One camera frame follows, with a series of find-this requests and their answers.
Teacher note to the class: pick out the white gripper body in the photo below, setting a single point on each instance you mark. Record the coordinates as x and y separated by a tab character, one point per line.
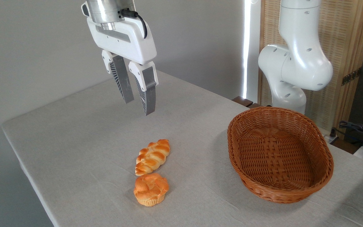
128	42

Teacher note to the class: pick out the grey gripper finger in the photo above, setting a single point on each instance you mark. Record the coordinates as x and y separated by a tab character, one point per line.
123	82
148	94

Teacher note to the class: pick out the long braided bread loaf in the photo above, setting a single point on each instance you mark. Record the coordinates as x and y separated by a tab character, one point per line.
152	157

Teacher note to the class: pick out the round knotted bread bun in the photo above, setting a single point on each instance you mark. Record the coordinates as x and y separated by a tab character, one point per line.
151	189

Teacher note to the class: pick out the brown oval wicker basket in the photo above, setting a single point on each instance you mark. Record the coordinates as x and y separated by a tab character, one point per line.
279	157

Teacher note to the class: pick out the grey tablecloth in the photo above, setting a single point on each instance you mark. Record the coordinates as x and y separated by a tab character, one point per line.
90	142

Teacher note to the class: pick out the dark wooden furniture piece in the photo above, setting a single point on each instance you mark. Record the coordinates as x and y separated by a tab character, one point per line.
243	101

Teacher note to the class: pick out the bamboo folding screen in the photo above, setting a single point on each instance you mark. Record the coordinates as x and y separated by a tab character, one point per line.
342	37

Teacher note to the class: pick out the metal screen hinge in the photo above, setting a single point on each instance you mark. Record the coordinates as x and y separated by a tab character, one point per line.
351	76

